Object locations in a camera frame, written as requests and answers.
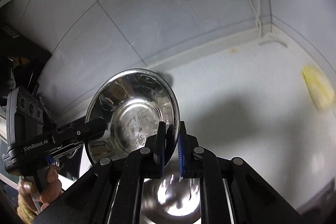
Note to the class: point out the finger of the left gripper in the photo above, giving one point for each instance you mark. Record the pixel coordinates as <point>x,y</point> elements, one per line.
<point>95,129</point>

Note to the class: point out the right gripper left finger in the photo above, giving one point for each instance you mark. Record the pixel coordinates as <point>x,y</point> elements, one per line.
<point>146,162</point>

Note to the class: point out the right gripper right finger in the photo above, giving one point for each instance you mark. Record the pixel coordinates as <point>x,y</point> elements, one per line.
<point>198,162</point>

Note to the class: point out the large steel bowl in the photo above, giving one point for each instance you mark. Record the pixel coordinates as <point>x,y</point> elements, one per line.
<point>171,199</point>

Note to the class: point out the medium steel bowl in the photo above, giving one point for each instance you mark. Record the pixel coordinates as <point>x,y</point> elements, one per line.
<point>133,103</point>

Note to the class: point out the left hand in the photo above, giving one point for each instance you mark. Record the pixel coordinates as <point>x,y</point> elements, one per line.
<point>27,189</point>

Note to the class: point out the yellow sponge cloth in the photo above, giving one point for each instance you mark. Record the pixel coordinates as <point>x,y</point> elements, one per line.
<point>319,87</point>

